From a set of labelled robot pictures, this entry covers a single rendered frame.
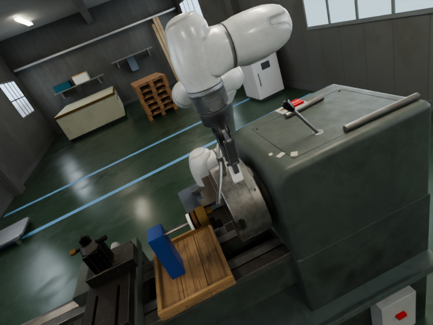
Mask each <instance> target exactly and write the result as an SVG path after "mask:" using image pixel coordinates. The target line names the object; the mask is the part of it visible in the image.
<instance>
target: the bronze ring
mask: <svg viewBox="0 0 433 325"><path fill-rule="evenodd" d="M211 212H213V210H212V208H211V205H210V204H208V205H207V206H205V207H203V205H202V204H200V206H198V207H196V208H194V211H193V210H192V211H190V212H189V213H188V214H189V218H190V219H191V222H192V224H193V226H194V228H195V229H196V230H197V229H199V228H200V227H203V228H204V227H206V226H208V225H211V223H210V221H209V219H208V217H207V214H209V213H211Z"/></svg>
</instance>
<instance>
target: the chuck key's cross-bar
mask: <svg viewBox="0 0 433 325"><path fill-rule="evenodd" d="M218 154H219V155H221V154H222V152H221V149H220V147H219V145H218ZM221 189H222V161H220V162H219V173H218V187H217V195H216V205H217V206H220V200H221Z"/></svg>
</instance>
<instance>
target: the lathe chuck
mask: <svg viewBox="0 0 433 325"><path fill-rule="evenodd" d="M226 164H227V161H226V162H225V165H226ZM226 170H227V171H229V168H228V167H227V165H226ZM218 173H219V165H217V166H215V167H213V168H210V169H209V174H211V177H212V179H213V181H214V183H215V185H216V188H217V187H218ZM220 201H221V203H222V205H225V206H226V208H227V209H228V211H229V213H230V214H231V216H232V218H233V220H234V221H235V222H236V223H237V222H238V220H239V219H242V220H244V222H245V225H246V227H245V229H243V230H242V229H241V230H238V228H236V229H235V231H236V233H237V234H238V236H239V238H240V240H241V241H242V242H244V241H246V240H248V239H250V238H252V237H253V236H256V235H258V234H260V233H262V232H264V225H263V222H262V219H261V216H260V214H259V211H258V208H257V207H256V204H255V202H254V200H253V198H252V196H251V193H250V191H249V190H248V188H247V186H246V184H245V182H244V180H242V181H240V182H237V183H234V182H233V179H232V176H231V174H230V172H229V175H228V176H226V177H222V189H221V200H220Z"/></svg>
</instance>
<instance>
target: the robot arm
mask: <svg viewBox="0 0 433 325"><path fill-rule="evenodd" d="M291 32H292V22H291V17H290V15H289V13H288V11H287V10H286V9H285V8H283V7H282V6H280V5H276V4H266V5H260V6H256V7H253V8H250V9H248V10H245V11H243V12H240V13H238V14H236V15H234V16H232V17H230V18H229V19H227V20H225V21H223V22H221V23H219V24H217V25H214V26H209V27H208V25H207V22H206V20H205V19H204V18H203V17H202V16H201V15H200V14H199V13H197V12H196V11H194V10H192V11H190V12H186V13H183V14H180V15H178V16H175V17H174V18H172V19H171V20H170V21H169V22H168V23H167V25H166V29H165V38H166V44H167V48H168V52H169V56H170V59H171V63H172V65H173V68H174V70H175V73H176V75H177V77H178V79H179V82H177V83H176V85H175V86H174V87H173V89H172V98H173V101H174V103H175V104H176V105H177V106H178V107H180V108H184V109H186V108H191V107H192V106H193V107H194V109H195V111H196V113H199V116H200V118H201V121H202V124H203V125H204V126H205V127H208V128H211V130H212V132H213V134H214V135H215V138H216V140H217V146H216V148H215V149H213V150H208V149H207V148H196V149H194V150H193V151H192V152H191V153H190V155H189V168H190V170H191V173H192V176H193V178H194V180H195V181H196V183H197V184H196V185H195V189H194V190H193V191H191V192H192V194H193V195H196V194H198V193H201V195H202V198H204V195H203V193H202V190H204V189H206V188H205V186H204V183H203V182H202V179H201V178H203V177H205V176H207V175H209V172H208V171H209V169H210V168H213V167H215V166H217V165H218V162H217V158H216V156H217V155H218V145H219V147H220V149H221V152H222V157H223V160H224V162H226V161H227V164H226V165H227V167H228V168H229V171H230V174H231V176H232V179H233V182H234V183H237V182H240V181H242V180H244V177H243V175H242V172H241V169H240V166H239V163H240V161H239V159H238V155H237V152H236V148H235V141H234V138H233V137H232V135H233V134H234V132H235V131H236V130H235V120H234V112H233V102H232V101H233V99H234V97H235V94H236V91H237V90H238V89H239V88H240V87H241V86H242V84H243V82H244V75H243V73H242V70H241V68H240V66H249V65H252V64H254V63H257V62H259V61H261V60H263V59H265V58H267V57H269V56H270V55H271V54H273V53H274V52H276V51H278V50H279V49H281V47H282V46H283V45H284V44H285V43H286V42H287V41H288V40H289V38H290V36H291Z"/></svg>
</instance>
